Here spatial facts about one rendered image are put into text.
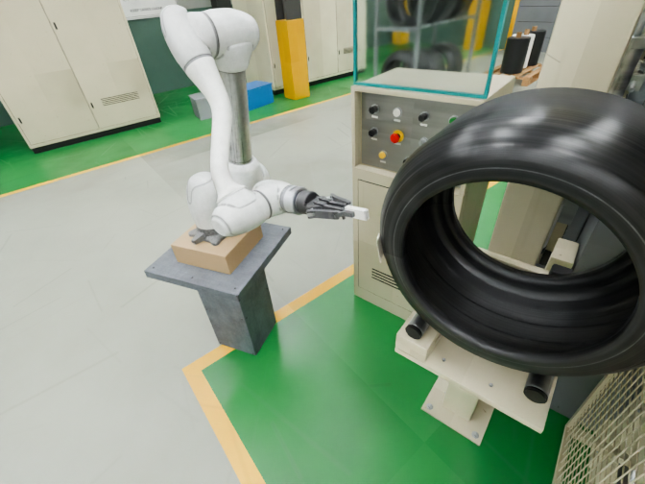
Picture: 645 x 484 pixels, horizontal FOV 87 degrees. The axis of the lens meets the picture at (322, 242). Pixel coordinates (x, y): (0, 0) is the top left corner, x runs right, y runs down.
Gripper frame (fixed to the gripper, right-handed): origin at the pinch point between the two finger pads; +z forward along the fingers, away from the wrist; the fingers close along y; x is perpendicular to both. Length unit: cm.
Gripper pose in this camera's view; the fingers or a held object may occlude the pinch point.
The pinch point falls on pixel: (356, 212)
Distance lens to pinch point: 94.0
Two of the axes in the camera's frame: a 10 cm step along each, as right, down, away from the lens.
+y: 6.2, -5.1, 6.0
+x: 1.7, 8.3, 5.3
